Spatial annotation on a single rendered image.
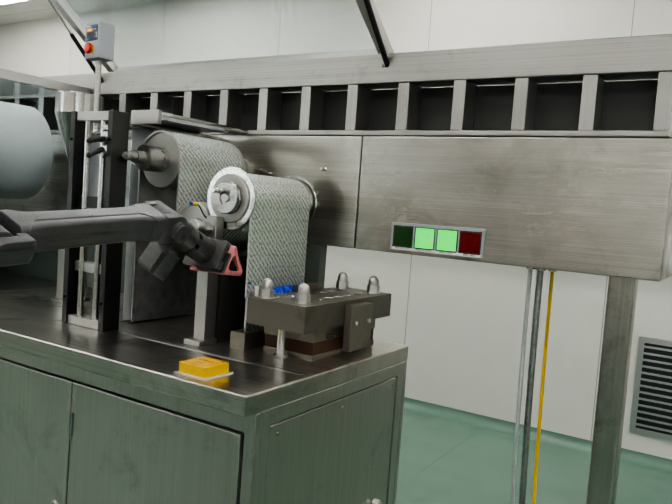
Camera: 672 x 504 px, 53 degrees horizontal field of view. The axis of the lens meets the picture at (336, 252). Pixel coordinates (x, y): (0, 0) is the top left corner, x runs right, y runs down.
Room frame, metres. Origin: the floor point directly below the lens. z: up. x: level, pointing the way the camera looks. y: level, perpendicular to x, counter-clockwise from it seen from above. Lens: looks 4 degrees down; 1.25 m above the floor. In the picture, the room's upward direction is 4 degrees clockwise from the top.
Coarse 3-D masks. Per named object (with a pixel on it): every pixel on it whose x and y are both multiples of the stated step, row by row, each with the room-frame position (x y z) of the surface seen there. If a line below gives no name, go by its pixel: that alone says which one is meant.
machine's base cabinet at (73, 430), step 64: (0, 384) 1.61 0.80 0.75; (64, 384) 1.48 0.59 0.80; (128, 384) 1.37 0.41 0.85; (384, 384) 1.63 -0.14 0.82; (0, 448) 1.60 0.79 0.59; (64, 448) 1.47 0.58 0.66; (128, 448) 1.36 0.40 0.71; (192, 448) 1.27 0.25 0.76; (256, 448) 1.20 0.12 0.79; (320, 448) 1.39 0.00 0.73; (384, 448) 1.65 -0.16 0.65
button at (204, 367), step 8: (184, 360) 1.30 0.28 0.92; (192, 360) 1.30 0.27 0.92; (200, 360) 1.31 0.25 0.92; (208, 360) 1.31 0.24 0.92; (216, 360) 1.32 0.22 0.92; (184, 368) 1.28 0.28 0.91; (192, 368) 1.27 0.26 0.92; (200, 368) 1.26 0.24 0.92; (208, 368) 1.26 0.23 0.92; (216, 368) 1.28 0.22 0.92; (224, 368) 1.30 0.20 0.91; (200, 376) 1.26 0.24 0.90; (208, 376) 1.26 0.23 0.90
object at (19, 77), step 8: (0, 72) 2.09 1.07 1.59; (8, 72) 2.11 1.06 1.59; (16, 72) 2.13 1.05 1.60; (16, 80) 2.13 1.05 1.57; (24, 80) 2.16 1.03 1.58; (32, 80) 2.18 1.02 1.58; (40, 80) 2.20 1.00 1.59; (48, 80) 2.23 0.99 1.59; (48, 88) 2.24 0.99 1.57; (56, 88) 2.25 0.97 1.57; (64, 88) 2.28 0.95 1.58; (72, 88) 2.31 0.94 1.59; (80, 88) 2.33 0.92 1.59; (88, 88) 2.36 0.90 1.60
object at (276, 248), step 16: (256, 224) 1.57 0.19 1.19; (272, 224) 1.62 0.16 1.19; (288, 224) 1.68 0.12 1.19; (304, 224) 1.74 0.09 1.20; (256, 240) 1.57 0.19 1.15; (272, 240) 1.63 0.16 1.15; (288, 240) 1.68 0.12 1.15; (304, 240) 1.74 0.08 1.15; (256, 256) 1.58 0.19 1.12; (272, 256) 1.63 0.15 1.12; (288, 256) 1.69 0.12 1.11; (304, 256) 1.75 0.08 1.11; (256, 272) 1.58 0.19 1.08; (272, 272) 1.63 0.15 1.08; (288, 272) 1.69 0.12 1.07; (304, 272) 1.75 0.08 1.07
